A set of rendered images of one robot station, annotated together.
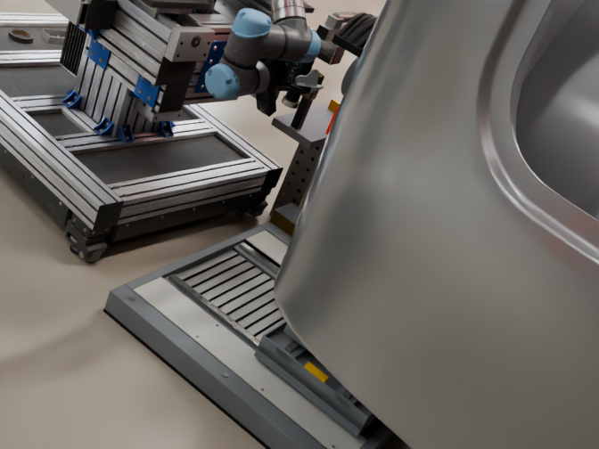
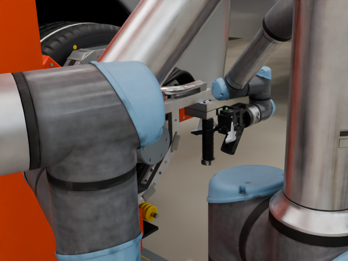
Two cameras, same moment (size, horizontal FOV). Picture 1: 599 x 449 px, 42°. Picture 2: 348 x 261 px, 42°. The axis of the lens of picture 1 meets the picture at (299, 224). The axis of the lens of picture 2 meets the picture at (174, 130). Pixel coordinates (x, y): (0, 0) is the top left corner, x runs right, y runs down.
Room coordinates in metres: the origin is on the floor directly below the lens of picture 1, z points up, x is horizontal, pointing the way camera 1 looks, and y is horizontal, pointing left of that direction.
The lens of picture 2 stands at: (3.17, 0.50, 1.32)
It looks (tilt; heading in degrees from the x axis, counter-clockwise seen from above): 19 degrees down; 200
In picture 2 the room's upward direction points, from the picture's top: 2 degrees counter-clockwise
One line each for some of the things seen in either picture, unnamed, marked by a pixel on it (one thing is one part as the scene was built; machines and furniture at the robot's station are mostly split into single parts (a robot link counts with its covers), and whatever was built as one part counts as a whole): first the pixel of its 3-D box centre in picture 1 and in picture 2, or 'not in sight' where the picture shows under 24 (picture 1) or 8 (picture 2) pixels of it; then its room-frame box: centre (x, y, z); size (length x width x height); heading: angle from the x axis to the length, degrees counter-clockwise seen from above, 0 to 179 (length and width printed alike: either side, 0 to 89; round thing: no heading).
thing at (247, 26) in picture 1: (253, 38); (256, 83); (1.63, 0.25, 0.95); 0.11 x 0.08 x 0.11; 137
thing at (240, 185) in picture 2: not in sight; (250, 213); (2.58, 0.40, 0.98); 0.13 x 0.12 x 0.14; 47
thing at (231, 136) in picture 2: not in sight; (231, 131); (1.87, 0.22, 0.85); 0.09 x 0.03 x 0.06; 10
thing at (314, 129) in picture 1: (323, 124); not in sight; (2.67, 0.07, 0.44); 0.43 x 0.17 x 0.03; 157
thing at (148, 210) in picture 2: not in sight; (128, 203); (1.80, -0.18, 0.51); 0.29 x 0.06 x 0.06; 67
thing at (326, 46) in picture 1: (324, 46); (200, 107); (1.88, 0.12, 0.93); 0.09 x 0.05 x 0.05; 67
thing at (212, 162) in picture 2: (300, 77); (207, 140); (1.89, 0.15, 0.83); 0.04 x 0.04 x 0.16
